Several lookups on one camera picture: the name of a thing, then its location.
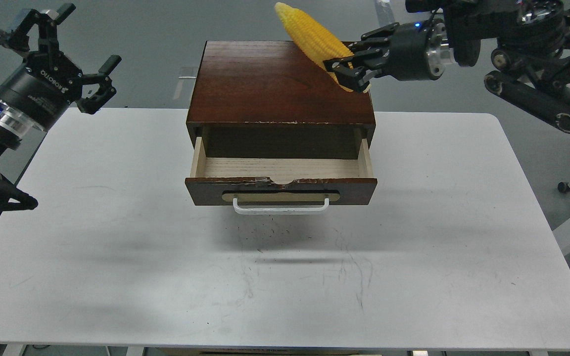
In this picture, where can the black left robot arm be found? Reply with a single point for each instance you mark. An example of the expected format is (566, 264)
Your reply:
(14, 125)

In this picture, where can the dark wooden drawer cabinet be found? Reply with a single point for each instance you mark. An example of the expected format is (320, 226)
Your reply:
(266, 99)

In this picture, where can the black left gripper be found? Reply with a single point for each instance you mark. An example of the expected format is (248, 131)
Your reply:
(40, 87)

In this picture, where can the grey floor tape strip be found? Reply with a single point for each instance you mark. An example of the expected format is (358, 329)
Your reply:
(385, 16)

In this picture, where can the wooden pull-out drawer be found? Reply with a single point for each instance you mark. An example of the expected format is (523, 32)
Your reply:
(217, 181)

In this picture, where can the white drawer handle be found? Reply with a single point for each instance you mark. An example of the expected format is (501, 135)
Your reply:
(280, 210)

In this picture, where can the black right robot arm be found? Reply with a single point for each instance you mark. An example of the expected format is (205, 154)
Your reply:
(531, 60)

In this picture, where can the yellow corn cob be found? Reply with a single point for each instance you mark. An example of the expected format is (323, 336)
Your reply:
(311, 37)

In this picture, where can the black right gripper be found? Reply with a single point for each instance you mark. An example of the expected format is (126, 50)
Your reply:
(411, 52)

